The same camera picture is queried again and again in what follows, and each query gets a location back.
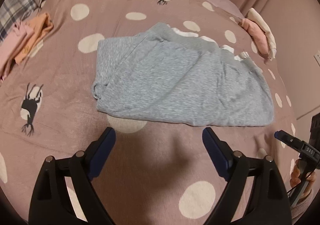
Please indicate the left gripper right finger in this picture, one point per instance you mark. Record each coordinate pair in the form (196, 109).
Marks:
(254, 192)

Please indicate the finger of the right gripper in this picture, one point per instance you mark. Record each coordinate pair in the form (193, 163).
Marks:
(289, 140)

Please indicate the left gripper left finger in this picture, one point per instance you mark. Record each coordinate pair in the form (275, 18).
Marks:
(50, 201)

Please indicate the grey sweatshirt blue lettering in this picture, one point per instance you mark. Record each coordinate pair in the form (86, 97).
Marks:
(161, 76)

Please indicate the right forearm pink sleeve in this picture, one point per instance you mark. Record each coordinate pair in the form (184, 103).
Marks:
(301, 207)

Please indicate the white power strip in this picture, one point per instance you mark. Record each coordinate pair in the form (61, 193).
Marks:
(317, 57)

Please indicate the pink polka dot duvet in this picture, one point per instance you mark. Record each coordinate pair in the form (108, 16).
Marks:
(157, 173)

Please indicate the folded cream garment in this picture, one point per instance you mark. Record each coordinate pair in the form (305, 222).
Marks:
(254, 16)

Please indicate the light pink folded garment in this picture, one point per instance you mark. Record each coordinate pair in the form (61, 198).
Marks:
(12, 45)

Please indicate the orange folded garment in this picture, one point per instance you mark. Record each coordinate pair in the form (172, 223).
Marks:
(41, 25)

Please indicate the blue plaid cloth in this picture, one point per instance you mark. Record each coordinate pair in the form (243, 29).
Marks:
(12, 11)

